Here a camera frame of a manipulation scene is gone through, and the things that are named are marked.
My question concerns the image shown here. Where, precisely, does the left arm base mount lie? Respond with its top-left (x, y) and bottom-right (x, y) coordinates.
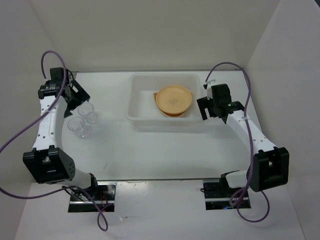
top-left (67, 181), bottom-right (117, 213)

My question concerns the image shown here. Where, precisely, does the clear glass cup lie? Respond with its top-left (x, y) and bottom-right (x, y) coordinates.
top-left (77, 102), bottom-right (97, 124)
top-left (67, 116), bottom-right (88, 139)

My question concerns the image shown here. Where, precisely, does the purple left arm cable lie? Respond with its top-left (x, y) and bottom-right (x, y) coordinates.
top-left (0, 50), bottom-right (113, 231)

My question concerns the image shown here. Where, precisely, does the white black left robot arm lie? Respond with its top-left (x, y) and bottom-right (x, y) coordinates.
top-left (22, 67), bottom-right (100, 200)

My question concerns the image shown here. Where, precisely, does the translucent white plastic bin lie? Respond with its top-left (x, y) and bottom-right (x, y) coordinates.
top-left (125, 72), bottom-right (202, 132)

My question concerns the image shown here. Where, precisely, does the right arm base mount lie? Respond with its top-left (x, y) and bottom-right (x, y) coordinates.
top-left (200, 178), bottom-right (240, 211)

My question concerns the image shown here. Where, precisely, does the clear glass cup front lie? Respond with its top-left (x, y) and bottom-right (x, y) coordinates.
top-left (67, 116), bottom-right (88, 139)

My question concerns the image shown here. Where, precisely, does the woven bamboo triangular tray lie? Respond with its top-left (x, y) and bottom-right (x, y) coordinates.
top-left (153, 92), bottom-right (190, 118)

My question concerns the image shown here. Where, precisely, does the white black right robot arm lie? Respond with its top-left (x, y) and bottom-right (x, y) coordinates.
top-left (197, 83), bottom-right (290, 197)

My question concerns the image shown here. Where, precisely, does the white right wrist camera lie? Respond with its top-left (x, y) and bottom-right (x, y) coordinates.
top-left (203, 79), bottom-right (216, 100)

